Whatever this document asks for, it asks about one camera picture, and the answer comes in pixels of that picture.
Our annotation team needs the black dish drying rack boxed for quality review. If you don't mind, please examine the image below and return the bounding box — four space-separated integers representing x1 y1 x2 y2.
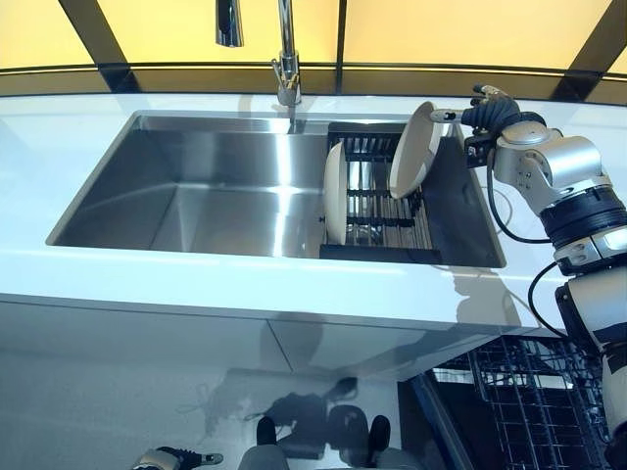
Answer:
318 121 443 263

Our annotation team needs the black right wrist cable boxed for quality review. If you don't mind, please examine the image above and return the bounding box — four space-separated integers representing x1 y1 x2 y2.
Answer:
486 146 572 340

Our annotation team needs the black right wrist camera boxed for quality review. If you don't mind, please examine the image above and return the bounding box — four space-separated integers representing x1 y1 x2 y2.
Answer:
464 132 497 170

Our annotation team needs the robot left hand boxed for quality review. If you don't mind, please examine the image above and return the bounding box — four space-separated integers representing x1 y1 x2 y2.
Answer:
134 446 224 470

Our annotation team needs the silver robot right leg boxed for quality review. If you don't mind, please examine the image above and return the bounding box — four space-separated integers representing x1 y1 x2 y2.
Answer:
375 446 420 470

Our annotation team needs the metal sink drain strainer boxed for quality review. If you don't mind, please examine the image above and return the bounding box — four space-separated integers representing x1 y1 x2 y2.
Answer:
342 222 381 245

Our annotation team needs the black robot foot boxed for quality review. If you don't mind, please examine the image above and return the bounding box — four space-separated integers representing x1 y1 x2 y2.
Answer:
367 414 391 449
256 416 279 449

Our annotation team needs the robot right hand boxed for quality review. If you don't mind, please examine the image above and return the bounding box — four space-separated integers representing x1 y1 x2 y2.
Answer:
429 85 523 136

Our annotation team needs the silver robot left leg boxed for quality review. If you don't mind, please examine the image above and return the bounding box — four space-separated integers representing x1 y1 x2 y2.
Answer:
238 443 296 470

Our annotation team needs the black wire dishwasher rack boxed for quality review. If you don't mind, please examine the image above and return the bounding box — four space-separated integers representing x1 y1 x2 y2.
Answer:
468 334 614 470

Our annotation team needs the cream ceramic plate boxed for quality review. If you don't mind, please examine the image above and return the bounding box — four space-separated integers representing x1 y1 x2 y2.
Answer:
388 101 445 201
322 140 351 244

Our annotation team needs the stainless steel sink basin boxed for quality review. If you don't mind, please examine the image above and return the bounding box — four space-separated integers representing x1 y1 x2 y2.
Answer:
45 110 507 269

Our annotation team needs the black robot right foot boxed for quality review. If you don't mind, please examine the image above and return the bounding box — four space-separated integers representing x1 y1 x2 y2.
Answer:
367 414 391 449

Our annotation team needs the silver robot leg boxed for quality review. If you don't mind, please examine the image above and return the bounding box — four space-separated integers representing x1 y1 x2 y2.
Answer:
375 446 420 470
238 443 296 470

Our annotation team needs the chrome gooseneck kitchen faucet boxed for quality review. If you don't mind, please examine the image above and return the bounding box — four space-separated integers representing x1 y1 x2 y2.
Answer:
215 0 304 107

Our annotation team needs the black robot left foot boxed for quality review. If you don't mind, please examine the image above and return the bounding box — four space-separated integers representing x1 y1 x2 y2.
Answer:
256 416 279 449

